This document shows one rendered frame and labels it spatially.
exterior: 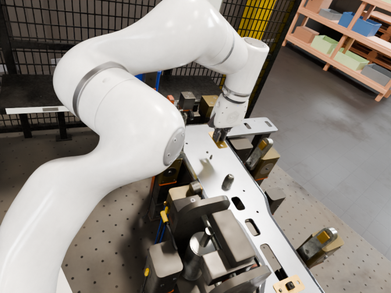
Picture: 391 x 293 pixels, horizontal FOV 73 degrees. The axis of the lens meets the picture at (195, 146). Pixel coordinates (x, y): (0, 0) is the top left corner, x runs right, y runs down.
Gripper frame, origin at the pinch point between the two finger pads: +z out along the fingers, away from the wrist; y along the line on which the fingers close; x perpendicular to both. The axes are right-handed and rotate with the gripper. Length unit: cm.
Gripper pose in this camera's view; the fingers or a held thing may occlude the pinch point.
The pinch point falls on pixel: (220, 134)
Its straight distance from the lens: 89.3
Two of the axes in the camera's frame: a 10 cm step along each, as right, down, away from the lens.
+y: 8.9, -1.1, 4.4
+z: -2.3, 7.3, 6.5
